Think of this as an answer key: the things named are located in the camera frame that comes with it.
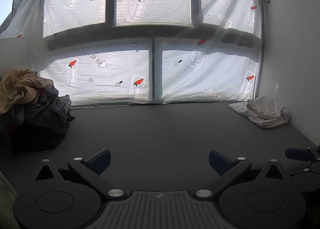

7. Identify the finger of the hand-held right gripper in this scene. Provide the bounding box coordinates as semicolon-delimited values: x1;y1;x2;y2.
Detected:
285;145;320;172

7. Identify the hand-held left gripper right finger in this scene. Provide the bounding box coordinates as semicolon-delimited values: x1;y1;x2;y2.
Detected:
194;149;292;198

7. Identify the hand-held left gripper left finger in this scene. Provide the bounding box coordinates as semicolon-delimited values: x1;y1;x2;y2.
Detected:
34;148;127;199

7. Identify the beige sweater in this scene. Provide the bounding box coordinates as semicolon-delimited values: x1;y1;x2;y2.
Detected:
0;69;54;116

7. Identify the pile of mixed clothes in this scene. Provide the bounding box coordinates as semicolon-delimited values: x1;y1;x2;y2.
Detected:
0;69;75;153

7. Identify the white crumpled cloth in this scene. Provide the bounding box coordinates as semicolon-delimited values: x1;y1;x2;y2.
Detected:
228;96;291;129

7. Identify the carrot printed plastic sheet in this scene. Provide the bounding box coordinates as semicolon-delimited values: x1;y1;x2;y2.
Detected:
0;0;265;107

